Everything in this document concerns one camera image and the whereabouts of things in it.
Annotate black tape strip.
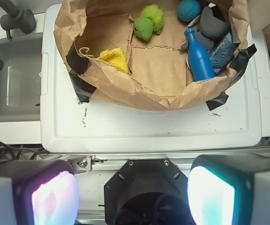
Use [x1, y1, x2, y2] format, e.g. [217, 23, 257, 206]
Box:
[206, 44, 257, 111]
[65, 43, 97, 103]

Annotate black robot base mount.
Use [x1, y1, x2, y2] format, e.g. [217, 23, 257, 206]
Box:
[104, 158, 195, 225]

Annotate dark grey toy faucet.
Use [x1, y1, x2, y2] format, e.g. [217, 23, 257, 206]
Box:
[0, 0, 36, 71]

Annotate grey plush toy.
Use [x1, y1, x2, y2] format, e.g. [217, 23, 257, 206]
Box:
[189, 6, 231, 51]

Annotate brown paper bag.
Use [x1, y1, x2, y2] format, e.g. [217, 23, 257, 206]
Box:
[54, 0, 249, 111]

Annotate black tape strip right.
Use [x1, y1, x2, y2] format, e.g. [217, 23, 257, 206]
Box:
[206, 44, 257, 111]

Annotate yellow cloth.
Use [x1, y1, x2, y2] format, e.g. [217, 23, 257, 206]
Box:
[97, 47, 128, 73]

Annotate aluminium rail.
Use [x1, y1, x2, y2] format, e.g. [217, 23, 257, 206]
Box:
[37, 153, 196, 174]

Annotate black cables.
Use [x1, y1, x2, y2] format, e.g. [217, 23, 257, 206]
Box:
[0, 131, 46, 162]

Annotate black tape strip left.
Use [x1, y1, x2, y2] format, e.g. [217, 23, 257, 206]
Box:
[65, 43, 97, 103]

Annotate blue ball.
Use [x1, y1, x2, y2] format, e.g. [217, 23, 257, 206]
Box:
[177, 0, 201, 23]

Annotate blue plastic bottle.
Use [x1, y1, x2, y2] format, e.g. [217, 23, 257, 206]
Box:
[184, 28, 215, 82]

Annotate green plush animal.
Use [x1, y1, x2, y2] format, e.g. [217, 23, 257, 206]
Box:
[133, 4, 165, 41]

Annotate grey toy sink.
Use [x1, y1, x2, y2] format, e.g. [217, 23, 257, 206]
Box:
[0, 33, 43, 122]

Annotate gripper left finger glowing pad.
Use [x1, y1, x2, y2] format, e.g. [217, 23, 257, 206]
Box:
[0, 160, 80, 225]

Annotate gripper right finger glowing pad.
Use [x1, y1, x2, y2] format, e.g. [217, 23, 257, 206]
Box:
[187, 154, 270, 225]

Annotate blue sponge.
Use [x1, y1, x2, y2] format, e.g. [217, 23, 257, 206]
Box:
[210, 31, 236, 75]

